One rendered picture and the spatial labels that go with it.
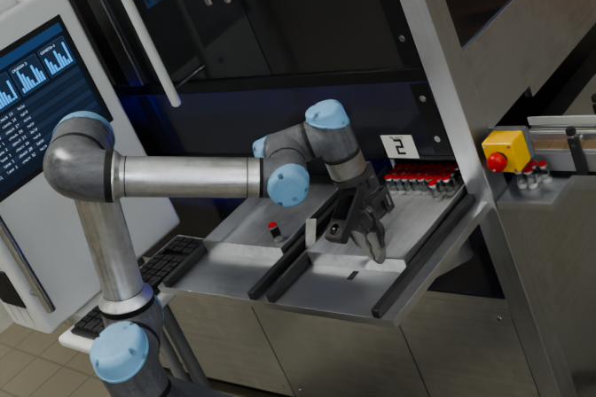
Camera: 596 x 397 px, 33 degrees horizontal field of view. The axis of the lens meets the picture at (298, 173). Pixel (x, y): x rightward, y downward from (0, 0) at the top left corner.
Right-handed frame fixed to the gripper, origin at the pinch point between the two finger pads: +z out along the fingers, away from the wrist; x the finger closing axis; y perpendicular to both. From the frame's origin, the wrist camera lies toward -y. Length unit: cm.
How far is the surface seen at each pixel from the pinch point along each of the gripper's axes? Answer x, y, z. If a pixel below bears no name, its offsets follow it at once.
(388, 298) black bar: -8.0, -8.7, 1.8
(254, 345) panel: 92, 28, 62
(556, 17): -12, 72, -18
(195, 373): 99, 9, 58
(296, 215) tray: 37.5, 17.6, 3.1
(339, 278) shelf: 9.7, -2.7, 3.6
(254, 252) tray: 37.3, 1.1, 2.1
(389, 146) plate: 9.8, 26.9, -10.7
